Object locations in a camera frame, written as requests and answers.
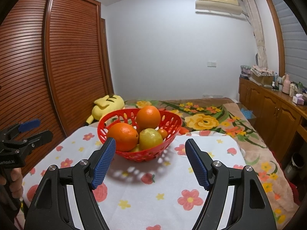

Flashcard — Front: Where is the yellow plush toy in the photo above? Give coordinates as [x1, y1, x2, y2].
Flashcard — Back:
[85, 94, 125, 126]

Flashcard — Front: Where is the louvered wooden wardrobe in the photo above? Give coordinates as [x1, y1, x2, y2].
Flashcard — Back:
[0, 0, 114, 175]

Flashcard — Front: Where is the white floral cloth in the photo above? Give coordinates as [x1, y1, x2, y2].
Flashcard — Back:
[21, 126, 247, 230]

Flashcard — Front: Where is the large orange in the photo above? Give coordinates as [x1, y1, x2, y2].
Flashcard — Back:
[136, 106, 161, 131]
[107, 123, 139, 152]

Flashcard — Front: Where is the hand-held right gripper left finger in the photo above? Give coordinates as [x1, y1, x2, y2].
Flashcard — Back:
[23, 137, 117, 230]

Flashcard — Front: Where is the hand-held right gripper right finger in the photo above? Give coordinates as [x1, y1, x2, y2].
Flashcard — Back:
[185, 138, 276, 230]

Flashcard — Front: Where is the wooden sideboard cabinet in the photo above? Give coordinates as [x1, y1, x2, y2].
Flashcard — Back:
[239, 77, 307, 163]

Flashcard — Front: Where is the patterned storage bag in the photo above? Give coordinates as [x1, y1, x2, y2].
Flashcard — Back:
[240, 65, 252, 78]

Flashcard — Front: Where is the red perforated plastic basket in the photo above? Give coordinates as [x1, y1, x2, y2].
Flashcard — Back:
[97, 108, 181, 162]

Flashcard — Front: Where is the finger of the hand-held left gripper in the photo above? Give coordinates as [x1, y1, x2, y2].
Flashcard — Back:
[7, 130, 53, 155]
[5, 118, 40, 137]

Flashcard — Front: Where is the pink bottle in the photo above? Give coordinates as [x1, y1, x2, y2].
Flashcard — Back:
[282, 74, 290, 94]

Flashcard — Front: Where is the person's left hand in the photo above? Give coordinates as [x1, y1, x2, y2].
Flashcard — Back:
[0, 167, 24, 200]

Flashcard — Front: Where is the beige curtain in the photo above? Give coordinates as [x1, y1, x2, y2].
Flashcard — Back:
[240, 0, 268, 67]

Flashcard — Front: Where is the blue plastic bag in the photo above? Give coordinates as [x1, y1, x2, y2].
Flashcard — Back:
[240, 108, 255, 119]

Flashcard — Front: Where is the grey trash bin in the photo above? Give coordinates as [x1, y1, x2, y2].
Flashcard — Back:
[285, 153, 305, 180]

